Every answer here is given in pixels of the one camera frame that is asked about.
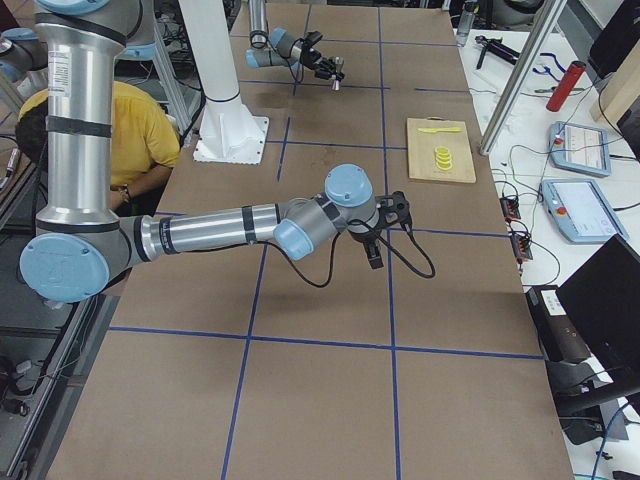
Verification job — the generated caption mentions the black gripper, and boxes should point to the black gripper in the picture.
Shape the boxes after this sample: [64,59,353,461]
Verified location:
[349,224,384,270]
[305,52,345,82]

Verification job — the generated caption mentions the steel jigger measuring cup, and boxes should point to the steel jigger measuring cup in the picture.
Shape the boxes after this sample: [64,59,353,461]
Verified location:
[332,57,344,91]

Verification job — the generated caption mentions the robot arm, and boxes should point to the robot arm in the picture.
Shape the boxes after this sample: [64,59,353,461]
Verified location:
[16,1,387,303]
[245,0,345,91]

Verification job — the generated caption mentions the bamboo cutting board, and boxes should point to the bamboo cutting board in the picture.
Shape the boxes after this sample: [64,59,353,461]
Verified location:
[406,118,476,184]

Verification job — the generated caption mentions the yellow plastic knife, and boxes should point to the yellow plastic knife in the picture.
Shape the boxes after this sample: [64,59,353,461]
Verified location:
[417,127,462,134]

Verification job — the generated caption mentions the person in yellow shirt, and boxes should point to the person in yellow shirt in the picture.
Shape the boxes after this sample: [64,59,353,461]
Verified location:
[14,81,181,216]

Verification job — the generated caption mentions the black small pc box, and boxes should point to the black small pc box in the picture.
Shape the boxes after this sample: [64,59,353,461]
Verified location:
[526,285,591,364]

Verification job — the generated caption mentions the teach pendant near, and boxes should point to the teach pendant near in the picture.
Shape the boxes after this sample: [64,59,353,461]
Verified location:
[540,179,629,244]

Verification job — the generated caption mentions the teach pendant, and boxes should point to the teach pendant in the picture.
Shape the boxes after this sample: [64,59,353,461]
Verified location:
[549,121,612,178]
[540,179,629,244]

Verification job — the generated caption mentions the teach pendant far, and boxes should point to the teach pendant far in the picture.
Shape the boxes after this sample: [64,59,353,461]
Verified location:
[549,121,612,178]

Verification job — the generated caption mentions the black computer monitor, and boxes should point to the black computer monitor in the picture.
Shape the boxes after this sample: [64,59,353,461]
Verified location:
[557,234,639,380]

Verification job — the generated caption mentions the red cylinder bottle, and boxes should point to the red cylinder bottle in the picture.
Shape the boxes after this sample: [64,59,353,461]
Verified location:
[546,60,586,112]

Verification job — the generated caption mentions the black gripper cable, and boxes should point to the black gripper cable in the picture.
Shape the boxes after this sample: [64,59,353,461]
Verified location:
[264,219,436,289]

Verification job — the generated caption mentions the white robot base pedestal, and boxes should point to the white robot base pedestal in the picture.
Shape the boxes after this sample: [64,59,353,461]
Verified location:
[179,0,269,165]

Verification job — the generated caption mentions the aluminium frame post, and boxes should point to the aluminium frame post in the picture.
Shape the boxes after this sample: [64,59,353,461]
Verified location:
[479,0,567,156]

